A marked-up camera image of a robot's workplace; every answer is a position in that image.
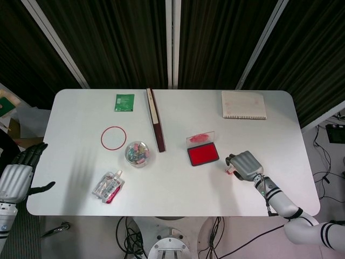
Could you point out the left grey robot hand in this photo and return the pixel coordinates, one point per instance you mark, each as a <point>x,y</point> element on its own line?
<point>14,180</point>

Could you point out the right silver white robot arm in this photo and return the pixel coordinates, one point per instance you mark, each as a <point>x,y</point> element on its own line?
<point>280,201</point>

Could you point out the white and red stamp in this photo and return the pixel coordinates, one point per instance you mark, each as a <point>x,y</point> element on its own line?
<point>230,170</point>

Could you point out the clear tub of binder clips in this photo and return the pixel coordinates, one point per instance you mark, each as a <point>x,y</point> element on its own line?
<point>138,154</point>

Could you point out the red ink pad clear lid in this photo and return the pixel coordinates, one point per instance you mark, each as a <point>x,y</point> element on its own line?
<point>202,157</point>

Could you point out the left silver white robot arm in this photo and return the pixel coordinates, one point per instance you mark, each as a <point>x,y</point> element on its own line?
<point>5,218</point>

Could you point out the green foil packet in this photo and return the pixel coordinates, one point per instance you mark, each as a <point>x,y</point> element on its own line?
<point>124,102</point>

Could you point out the dark curtain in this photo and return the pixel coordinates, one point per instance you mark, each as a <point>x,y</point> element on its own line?
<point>121,40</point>

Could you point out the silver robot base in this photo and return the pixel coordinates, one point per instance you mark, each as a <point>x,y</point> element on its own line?
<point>172,240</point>

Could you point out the cardboard and paper pile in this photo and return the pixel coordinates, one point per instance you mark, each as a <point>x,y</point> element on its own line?
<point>21,118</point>

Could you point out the silver pink spout pouch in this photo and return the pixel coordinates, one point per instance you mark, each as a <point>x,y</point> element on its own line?
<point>107,186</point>

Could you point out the black electronic box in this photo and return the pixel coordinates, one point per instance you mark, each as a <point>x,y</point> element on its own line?
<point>334,133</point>

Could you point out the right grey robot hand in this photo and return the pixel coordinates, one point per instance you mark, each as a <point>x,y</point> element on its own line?
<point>246,164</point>

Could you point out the white frame pole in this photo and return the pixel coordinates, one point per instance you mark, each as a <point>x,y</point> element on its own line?
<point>173,40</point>
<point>56,43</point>
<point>323,116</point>
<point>262,43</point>

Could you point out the white spiral notebook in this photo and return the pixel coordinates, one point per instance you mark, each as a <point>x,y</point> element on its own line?
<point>244,105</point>

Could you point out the chrome chair leg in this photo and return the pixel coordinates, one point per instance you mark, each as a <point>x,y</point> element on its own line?
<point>56,229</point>

